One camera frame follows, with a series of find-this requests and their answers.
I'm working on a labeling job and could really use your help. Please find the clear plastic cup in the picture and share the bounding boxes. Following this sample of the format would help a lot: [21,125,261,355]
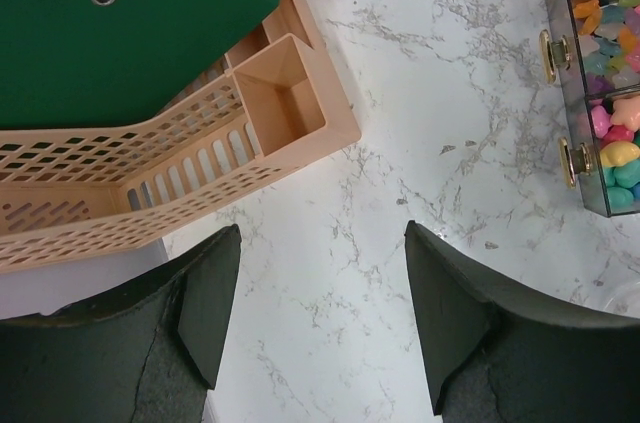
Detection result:
[597,278,640,319]

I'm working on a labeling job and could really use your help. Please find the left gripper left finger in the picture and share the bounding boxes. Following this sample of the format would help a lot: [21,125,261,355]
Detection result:
[1,225,242,422]

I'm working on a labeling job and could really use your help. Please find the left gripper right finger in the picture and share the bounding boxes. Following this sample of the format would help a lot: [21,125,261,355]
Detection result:
[405,222,639,422]

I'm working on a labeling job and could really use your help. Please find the clear four-compartment candy box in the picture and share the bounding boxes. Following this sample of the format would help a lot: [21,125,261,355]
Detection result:
[539,0,639,217]

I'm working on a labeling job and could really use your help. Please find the peach plastic file rack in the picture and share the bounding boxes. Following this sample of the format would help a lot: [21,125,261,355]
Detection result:
[1,0,361,273]

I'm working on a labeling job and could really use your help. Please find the green ring binder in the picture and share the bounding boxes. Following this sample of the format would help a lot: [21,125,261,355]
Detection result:
[1,0,280,130]

